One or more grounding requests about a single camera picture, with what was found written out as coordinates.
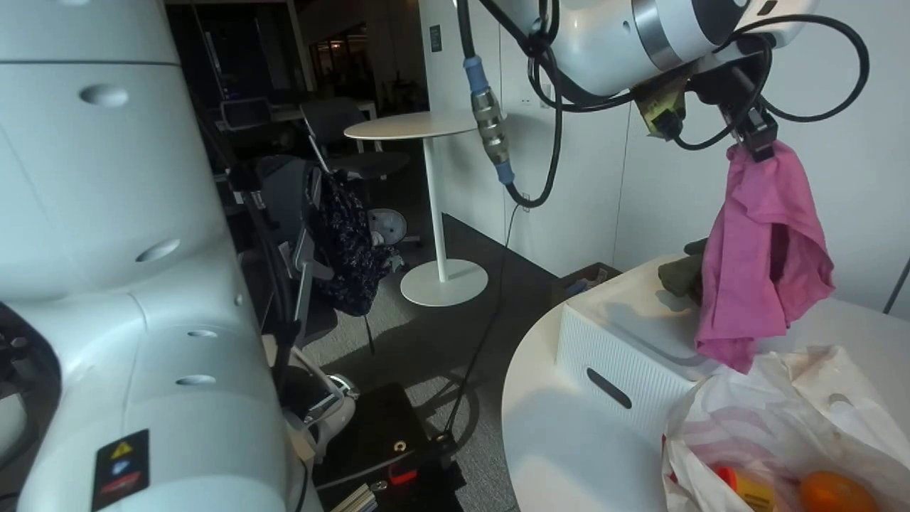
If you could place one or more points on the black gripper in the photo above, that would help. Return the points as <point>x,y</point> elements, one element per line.
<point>730,89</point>

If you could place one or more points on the white round helmet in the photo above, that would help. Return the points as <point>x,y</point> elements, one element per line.
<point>389,225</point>

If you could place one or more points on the yellow-green wrist camera box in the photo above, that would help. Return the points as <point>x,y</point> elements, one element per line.
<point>662,111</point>

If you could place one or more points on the black control box red button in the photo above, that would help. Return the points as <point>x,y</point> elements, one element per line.
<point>389,436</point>

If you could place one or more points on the pink t-shirt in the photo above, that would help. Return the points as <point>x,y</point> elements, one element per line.
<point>757,258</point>

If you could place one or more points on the white red plastic bag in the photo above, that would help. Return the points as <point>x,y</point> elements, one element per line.
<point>834,407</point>

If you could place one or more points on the white lidded storage box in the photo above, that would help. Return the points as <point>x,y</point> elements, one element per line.
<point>608,343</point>

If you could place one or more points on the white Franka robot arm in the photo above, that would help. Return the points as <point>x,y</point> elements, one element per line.
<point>114,237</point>

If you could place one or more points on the dark patterned backpack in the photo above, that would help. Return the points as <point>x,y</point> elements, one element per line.
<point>345,237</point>

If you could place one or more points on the round white side table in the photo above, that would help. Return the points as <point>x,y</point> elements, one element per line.
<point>416,127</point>

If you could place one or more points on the yellow cup with red lid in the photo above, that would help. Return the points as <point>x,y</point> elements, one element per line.
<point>749,490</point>

